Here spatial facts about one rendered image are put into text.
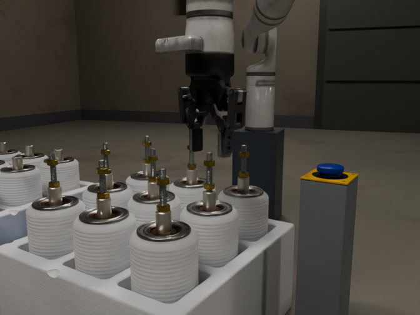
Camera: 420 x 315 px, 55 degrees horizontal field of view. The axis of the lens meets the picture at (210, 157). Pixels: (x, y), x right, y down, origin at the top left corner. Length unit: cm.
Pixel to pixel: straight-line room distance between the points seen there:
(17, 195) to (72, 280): 43
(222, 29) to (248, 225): 34
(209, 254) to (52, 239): 26
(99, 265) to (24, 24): 388
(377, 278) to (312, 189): 48
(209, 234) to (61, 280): 22
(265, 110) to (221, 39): 69
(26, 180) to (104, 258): 44
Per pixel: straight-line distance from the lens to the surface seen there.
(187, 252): 55
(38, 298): 71
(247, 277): 66
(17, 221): 98
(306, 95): 395
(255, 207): 73
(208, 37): 60
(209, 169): 64
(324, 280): 66
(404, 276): 109
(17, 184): 101
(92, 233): 61
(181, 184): 80
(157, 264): 54
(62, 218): 70
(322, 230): 63
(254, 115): 126
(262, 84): 125
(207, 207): 65
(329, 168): 62
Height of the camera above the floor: 46
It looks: 11 degrees down
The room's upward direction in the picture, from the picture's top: straight up
